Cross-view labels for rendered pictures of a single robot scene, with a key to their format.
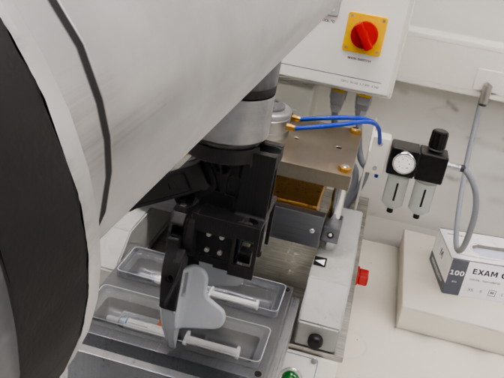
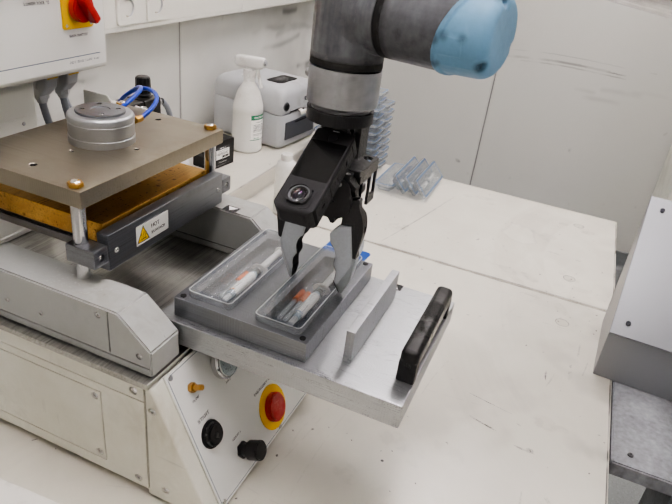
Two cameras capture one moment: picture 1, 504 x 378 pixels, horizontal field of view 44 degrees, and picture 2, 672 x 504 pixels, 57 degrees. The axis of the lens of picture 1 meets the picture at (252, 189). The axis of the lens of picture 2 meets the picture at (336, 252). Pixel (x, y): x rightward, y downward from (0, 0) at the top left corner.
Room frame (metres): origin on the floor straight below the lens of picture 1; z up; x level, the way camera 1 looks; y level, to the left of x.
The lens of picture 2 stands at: (0.38, 0.66, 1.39)
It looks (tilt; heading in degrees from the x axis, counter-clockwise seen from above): 29 degrees down; 280
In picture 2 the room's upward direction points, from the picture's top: 7 degrees clockwise
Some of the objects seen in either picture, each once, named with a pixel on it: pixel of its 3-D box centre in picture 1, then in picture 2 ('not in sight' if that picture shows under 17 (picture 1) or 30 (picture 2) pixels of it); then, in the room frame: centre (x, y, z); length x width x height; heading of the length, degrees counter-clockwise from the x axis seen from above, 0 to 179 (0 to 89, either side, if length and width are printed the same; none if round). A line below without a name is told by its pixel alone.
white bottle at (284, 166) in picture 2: not in sight; (285, 182); (0.75, -0.63, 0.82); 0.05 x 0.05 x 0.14
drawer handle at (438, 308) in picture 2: not in sight; (426, 330); (0.37, 0.08, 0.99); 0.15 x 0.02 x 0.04; 80
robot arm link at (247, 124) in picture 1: (228, 111); (340, 87); (0.51, 0.03, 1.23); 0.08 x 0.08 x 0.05
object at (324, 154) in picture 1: (274, 142); (95, 149); (0.83, -0.02, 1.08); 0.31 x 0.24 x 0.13; 80
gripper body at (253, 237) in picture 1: (223, 199); (337, 159); (0.50, 0.02, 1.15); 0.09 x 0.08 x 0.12; 80
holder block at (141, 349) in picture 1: (188, 313); (280, 287); (0.55, 0.05, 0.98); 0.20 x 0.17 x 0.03; 80
